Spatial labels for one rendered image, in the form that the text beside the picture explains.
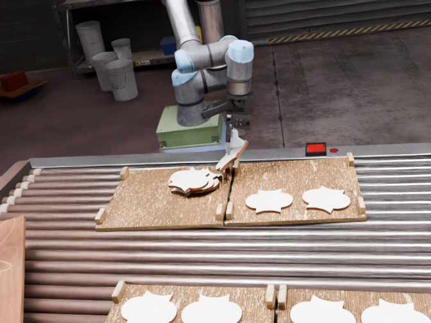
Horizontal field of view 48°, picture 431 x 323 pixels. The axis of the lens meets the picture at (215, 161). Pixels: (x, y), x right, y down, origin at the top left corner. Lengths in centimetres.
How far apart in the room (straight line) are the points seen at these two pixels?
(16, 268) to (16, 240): 13
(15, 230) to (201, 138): 88
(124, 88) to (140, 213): 367
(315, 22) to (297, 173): 473
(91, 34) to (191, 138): 420
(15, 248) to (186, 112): 93
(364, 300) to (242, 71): 72
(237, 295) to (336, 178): 59
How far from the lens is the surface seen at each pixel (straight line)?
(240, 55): 146
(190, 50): 155
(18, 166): 212
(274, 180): 165
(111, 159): 203
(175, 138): 207
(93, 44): 617
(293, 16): 626
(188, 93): 201
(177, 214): 156
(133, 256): 147
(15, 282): 134
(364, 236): 144
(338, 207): 149
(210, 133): 204
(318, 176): 166
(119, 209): 166
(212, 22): 191
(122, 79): 517
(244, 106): 154
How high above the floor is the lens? 182
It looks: 29 degrees down
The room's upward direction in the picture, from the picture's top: 9 degrees counter-clockwise
